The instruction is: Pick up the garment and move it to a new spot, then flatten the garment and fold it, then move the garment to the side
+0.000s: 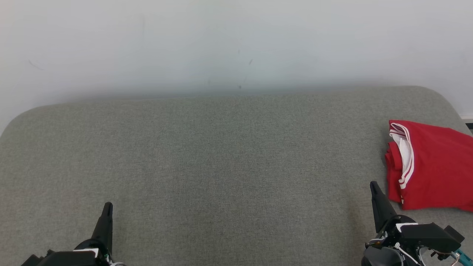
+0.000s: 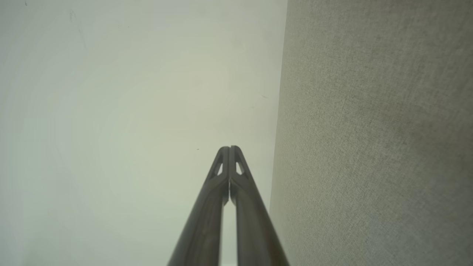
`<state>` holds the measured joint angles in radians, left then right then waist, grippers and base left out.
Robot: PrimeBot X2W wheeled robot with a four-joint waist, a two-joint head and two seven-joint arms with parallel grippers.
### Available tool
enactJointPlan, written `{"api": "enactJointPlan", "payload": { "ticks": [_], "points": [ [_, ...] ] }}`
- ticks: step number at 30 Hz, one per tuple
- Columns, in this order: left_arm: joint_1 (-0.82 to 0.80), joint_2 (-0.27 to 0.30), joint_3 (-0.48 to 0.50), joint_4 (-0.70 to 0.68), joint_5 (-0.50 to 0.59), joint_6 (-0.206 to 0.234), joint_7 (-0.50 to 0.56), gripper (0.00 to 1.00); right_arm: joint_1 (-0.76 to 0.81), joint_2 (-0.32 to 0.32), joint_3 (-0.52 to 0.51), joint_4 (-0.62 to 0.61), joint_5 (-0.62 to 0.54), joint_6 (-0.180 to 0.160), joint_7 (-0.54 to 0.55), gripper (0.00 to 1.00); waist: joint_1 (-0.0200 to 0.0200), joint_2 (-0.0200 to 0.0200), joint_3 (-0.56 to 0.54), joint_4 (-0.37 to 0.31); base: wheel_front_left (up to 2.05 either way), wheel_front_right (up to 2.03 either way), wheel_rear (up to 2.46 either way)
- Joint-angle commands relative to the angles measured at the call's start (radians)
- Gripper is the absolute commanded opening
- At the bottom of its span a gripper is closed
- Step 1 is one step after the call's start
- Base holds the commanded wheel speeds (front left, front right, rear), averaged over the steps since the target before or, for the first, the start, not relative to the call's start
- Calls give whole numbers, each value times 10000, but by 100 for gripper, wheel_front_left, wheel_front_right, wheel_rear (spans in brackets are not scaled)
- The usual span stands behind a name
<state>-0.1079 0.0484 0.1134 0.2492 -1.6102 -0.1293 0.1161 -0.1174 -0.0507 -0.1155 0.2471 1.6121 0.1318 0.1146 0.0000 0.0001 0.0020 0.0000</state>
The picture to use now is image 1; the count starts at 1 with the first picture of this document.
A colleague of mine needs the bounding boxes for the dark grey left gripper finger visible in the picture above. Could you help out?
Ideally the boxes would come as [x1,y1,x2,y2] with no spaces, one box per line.
[91,202,113,253]

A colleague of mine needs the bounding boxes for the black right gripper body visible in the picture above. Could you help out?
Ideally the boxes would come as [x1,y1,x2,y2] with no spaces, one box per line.
[362,215,416,266]

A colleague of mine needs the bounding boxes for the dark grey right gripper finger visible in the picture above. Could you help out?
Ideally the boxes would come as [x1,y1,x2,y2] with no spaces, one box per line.
[370,181,398,233]

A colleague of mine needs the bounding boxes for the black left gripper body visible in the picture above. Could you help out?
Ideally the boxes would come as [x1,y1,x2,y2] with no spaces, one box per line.
[76,239,126,266]

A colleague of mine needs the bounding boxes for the red basketball jersey white sleeves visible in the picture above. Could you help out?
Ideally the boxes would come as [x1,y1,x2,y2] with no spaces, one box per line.
[386,119,473,212]

